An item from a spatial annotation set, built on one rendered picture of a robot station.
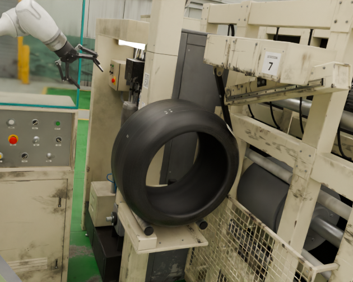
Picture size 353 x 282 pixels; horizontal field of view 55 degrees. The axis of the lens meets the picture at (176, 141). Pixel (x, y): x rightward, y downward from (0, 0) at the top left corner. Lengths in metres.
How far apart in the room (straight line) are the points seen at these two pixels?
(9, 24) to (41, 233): 1.26
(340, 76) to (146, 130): 0.75
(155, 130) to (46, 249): 1.28
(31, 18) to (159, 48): 0.59
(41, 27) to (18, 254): 1.42
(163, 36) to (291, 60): 0.67
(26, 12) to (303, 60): 1.05
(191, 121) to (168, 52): 0.46
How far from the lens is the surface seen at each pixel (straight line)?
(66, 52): 1.56
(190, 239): 1.75
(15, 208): 2.22
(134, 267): 2.17
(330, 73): 1.33
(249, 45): 1.48
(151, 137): 1.37
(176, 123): 1.38
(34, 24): 1.49
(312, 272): 1.45
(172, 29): 1.74
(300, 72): 1.36
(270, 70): 1.35
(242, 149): 2.03
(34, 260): 2.42
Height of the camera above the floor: 1.73
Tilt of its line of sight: 16 degrees down
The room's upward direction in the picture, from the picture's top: 9 degrees clockwise
